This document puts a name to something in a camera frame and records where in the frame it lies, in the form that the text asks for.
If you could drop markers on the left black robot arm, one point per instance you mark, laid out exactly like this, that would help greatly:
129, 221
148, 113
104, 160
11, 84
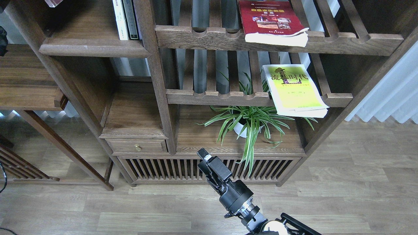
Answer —
3, 32

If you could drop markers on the green spider plant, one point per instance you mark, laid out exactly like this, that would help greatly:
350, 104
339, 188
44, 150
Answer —
253, 119

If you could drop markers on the wooden side table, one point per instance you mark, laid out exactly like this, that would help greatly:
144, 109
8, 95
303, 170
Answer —
27, 87

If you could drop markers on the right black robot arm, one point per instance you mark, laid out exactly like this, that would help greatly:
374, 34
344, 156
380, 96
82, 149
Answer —
257, 224

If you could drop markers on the slatted wooden bench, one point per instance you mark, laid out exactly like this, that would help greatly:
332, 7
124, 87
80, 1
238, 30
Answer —
19, 168

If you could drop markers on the red book on top shelf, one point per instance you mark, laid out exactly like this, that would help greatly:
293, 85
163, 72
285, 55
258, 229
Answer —
272, 22

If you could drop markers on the maroon book white characters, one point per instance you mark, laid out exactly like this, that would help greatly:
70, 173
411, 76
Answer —
53, 4

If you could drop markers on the dark wooden bookshelf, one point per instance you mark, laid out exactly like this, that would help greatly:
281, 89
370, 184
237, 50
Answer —
151, 91

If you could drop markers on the white plant pot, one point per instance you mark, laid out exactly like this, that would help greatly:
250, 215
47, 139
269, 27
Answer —
242, 131

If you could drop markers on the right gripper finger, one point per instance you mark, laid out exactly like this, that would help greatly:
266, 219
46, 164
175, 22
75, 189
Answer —
216, 165
210, 177

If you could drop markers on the yellow green book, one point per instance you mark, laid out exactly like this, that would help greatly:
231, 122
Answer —
293, 91

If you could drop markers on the white curtain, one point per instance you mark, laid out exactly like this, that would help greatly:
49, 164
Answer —
396, 95

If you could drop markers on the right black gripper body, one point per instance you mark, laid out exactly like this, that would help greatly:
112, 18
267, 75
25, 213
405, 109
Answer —
234, 196

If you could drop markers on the white upright book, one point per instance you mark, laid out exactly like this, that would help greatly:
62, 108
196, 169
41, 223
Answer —
120, 20

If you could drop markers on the dark green upright book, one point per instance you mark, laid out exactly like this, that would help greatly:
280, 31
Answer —
131, 20

